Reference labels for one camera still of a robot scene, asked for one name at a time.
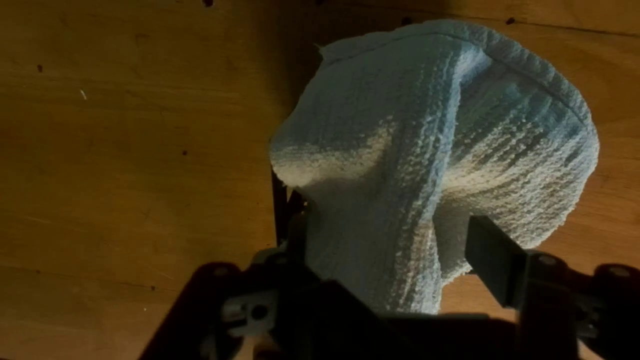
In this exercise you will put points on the white towel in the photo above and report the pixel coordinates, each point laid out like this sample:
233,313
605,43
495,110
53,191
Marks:
412,132

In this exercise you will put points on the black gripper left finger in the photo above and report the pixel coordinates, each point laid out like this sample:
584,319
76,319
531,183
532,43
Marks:
292,230

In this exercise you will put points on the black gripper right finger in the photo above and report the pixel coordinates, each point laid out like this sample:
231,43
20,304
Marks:
497,262

